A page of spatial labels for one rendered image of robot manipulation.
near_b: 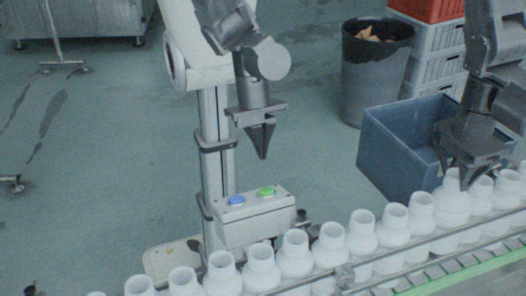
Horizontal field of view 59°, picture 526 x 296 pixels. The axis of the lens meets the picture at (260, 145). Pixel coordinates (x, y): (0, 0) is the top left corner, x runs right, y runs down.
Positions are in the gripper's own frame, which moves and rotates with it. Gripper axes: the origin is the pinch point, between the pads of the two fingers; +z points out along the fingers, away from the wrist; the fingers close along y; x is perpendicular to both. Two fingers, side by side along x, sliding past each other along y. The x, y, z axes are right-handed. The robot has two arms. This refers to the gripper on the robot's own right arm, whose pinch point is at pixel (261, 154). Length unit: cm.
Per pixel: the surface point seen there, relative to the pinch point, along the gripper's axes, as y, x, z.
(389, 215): 13.8, -18.4, 9.0
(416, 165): 50, 22, 20
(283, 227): 1.0, -3.8, 13.3
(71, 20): -31, 368, -38
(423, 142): 77, 52, 27
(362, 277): 9.1, -16.4, 19.8
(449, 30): 190, 165, 2
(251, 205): -4.1, -2.9, 7.8
